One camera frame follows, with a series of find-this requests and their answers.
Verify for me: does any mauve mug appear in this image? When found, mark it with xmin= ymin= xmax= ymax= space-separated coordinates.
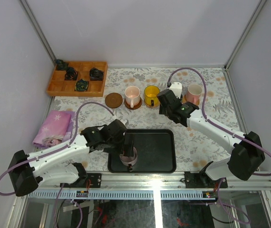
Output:
xmin=119 ymin=147 xmax=138 ymax=172

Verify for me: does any yellow glass cup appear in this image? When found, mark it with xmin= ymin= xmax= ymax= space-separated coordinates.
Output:
xmin=144 ymin=85 xmax=160 ymax=104

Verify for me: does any pink mug cream inside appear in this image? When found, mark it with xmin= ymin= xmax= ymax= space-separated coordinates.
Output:
xmin=185 ymin=84 xmax=203 ymax=104

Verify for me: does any brown wooden coaster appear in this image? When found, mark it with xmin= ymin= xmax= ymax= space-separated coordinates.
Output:
xmin=124 ymin=98 xmax=142 ymax=110
xmin=105 ymin=93 xmax=123 ymax=109

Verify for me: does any light pink mug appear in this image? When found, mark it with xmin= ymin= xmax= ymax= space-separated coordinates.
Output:
xmin=125 ymin=86 xmax=140 ymax=108

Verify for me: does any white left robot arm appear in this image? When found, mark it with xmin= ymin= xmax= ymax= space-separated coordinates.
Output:
xmin=8 ymin=119 xmax=134 ymax=197

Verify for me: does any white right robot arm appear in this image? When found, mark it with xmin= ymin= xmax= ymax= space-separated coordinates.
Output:
xmin=157 ymin=89 xmax=265 ymax=187

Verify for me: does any black serving tray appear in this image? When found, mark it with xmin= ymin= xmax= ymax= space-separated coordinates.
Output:
xmin=108 ymin=129 xmax=177 ymax=173

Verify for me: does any purple patterned cloth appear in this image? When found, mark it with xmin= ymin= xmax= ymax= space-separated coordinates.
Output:
xmin=32 ymin=110 xmax=75 ymax=149

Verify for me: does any dark rolled fabric bundle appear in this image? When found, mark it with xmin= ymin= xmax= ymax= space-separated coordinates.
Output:
xmin=65 ymin=67 xmax=78 ymax=81
xmin=89 ymin=67 xmax=104 ymax=81
xmin=55 ymin=59 xmax=68 ymax=71

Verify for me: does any orange wooden divided tray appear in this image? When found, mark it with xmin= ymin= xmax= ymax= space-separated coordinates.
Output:
xmin=47 ymin=61 xmax=108 ymax=97

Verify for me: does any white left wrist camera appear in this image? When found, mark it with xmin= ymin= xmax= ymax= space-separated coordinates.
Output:
xmin=112 ymin=115 xmax=129 ymax=126

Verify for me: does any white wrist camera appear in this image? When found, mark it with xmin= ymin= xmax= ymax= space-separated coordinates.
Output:
xmin=167 ymin=82 xmax=182 ymax=99
xmin=112 ymin=115 xmax=129 ymax=126

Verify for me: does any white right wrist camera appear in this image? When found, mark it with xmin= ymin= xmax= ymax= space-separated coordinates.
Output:
xmin=167 ymin=82 xmax=182 ymax=99

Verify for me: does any aluminium front frame rail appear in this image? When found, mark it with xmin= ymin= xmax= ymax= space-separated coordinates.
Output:
xmin=19 ymin=170 xmax=271 ymax=190

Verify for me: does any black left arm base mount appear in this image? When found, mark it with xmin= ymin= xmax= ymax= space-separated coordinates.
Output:
xmin=60 ymin=173 xmax=102 ymax=189

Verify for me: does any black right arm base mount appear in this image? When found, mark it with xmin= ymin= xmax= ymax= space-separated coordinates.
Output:
xmin=180 ymin=168 xmax=220 ymax=189

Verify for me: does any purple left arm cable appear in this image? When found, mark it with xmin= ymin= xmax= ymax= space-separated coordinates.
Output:
xmin=0 ymin=102 xmax=118 ymax=228

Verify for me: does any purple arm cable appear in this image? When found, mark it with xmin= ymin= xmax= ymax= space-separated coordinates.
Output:
xmin=0 ymin=102 xmax=118 ymax=228
xmin=166 ymin=67 xmax=271 ymax=224

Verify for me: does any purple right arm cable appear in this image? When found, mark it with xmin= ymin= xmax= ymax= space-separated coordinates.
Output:
xmin=166 ymin=67 xmax=271 ymax=224

